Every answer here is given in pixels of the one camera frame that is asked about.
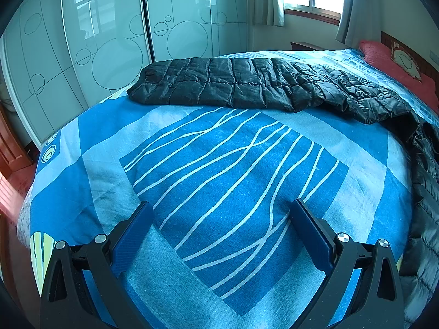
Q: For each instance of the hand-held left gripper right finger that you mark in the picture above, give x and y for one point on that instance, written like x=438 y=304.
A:
x=313 y=236

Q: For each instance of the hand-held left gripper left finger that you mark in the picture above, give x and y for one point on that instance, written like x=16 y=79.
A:
x=133 y=241

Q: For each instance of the black down jacket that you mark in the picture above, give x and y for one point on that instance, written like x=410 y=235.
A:
x=223 y=78

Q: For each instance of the blue patterned bed sheet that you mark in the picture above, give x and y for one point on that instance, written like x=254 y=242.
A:
x=205 y=178

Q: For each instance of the red-brown wooden cabinet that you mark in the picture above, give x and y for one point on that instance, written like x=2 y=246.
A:
x=13 y=144

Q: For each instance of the dark wooden nightstand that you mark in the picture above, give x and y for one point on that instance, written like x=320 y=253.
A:
x=303 y=45

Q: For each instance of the red pillow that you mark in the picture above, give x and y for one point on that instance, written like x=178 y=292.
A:
x=377 y=53

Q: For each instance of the cream printed cushion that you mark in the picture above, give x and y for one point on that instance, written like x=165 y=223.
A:
x=406 y=61

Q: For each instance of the sliding glass wardrobe doors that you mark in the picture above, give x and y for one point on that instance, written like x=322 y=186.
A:
x=103 y=41

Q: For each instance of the dark wooden headboard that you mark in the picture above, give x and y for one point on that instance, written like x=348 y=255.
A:
x=385 y=37

